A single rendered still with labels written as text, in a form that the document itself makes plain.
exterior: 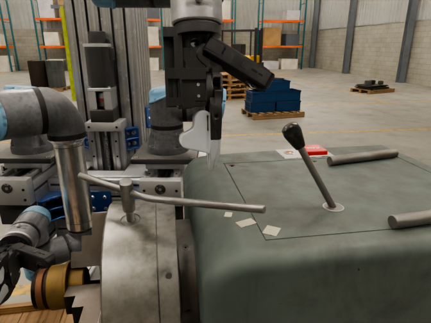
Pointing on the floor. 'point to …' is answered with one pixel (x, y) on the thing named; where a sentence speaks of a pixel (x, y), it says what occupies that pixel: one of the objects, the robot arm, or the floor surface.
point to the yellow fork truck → (249, 44)
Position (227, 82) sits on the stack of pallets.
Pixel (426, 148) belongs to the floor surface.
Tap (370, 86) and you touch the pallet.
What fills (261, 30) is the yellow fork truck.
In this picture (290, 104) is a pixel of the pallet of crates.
